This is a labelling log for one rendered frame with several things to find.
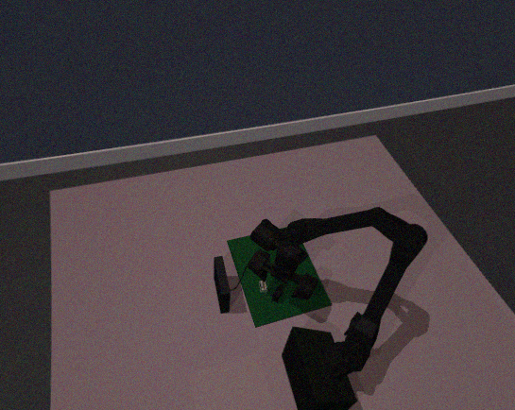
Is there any green circuit board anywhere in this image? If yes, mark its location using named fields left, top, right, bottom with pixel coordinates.
left=227, top=235, right=333, bottom=328

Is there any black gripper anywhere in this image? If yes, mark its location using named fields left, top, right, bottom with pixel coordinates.
left=248, top=249, right=318, bottom=300

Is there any black cable with plug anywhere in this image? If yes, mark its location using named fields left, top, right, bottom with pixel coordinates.
left=230, top=264, right=283, bottom=302

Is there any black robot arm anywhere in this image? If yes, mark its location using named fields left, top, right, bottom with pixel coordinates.
left=250, top=207, right=428, bottom=379

